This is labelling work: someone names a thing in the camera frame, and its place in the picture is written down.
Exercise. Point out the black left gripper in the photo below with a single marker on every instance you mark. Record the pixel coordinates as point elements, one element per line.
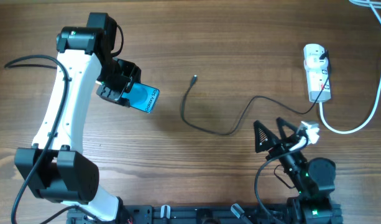
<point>115,95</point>

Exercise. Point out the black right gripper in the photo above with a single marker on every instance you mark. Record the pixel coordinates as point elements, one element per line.
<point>284,147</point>

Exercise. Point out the Galaxy S25 smartphone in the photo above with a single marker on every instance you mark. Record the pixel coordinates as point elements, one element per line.
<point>142,97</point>

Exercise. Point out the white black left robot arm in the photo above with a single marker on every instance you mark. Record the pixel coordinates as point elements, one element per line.
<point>54,167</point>

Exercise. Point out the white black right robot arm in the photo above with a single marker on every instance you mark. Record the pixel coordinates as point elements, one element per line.
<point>313,179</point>

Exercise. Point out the white USB charger plug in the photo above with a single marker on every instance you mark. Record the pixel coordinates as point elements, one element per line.
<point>314,61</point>

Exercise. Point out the white power strip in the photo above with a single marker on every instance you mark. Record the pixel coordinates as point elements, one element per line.
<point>317,80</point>

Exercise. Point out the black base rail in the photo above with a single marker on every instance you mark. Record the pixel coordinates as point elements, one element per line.
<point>147,214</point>

